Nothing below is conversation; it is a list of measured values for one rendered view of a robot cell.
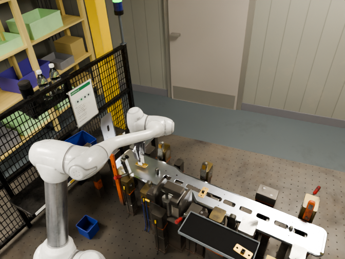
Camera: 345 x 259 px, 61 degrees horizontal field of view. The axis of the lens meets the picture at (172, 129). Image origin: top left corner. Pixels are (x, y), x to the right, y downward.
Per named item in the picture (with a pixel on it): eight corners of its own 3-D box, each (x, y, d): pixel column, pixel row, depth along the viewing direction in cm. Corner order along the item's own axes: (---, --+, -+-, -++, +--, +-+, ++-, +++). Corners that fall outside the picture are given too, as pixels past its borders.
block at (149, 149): (160, 170, 239) (158, 145, 221) (152, 180, 231) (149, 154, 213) (152, 167, 242) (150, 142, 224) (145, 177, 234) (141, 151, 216)
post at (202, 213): (206, 251, 182) (209, 213, 158) (202, 258, 179) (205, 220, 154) (198, 247, 184) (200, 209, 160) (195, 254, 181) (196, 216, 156)
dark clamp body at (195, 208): (201, 243, 187) (203, 207, 163) (193, 259, 179) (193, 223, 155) (191, 238, 190) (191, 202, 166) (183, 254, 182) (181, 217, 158)
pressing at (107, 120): (118, 148, 216) (111, 111, 195) (108, 158, 208) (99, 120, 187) (117, 148, 216) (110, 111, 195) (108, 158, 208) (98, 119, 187)
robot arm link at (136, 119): (125, 133, 177) (146, 136, 175) (121, 113, 168) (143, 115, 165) (132, 123, 186) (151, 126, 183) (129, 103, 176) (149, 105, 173)
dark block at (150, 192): (163, 228, 196) (159, 187, 170) (157, 236, 192) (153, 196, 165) (157, 225, 198) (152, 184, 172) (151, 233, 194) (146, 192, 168)
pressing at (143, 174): (328, 227, 161) (329, 225, 160) (322, 261, 146) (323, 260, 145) (129, 148, 218) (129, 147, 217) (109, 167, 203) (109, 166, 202)
